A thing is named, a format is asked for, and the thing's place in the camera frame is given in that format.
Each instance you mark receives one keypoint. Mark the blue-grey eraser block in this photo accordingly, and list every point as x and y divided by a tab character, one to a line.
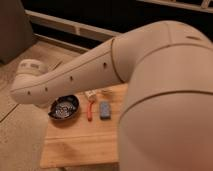
105	110

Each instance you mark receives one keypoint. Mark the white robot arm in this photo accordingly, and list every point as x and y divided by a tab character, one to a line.
166	121

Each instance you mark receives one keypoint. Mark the white tube with label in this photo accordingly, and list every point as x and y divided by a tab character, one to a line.
90	95

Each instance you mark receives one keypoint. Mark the black round bowl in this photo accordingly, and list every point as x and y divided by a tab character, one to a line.
64	108

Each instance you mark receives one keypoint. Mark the light wooden table top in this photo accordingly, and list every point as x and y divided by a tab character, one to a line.
77	141

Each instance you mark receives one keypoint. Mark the white shelf rail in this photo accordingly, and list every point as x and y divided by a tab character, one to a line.
71	27

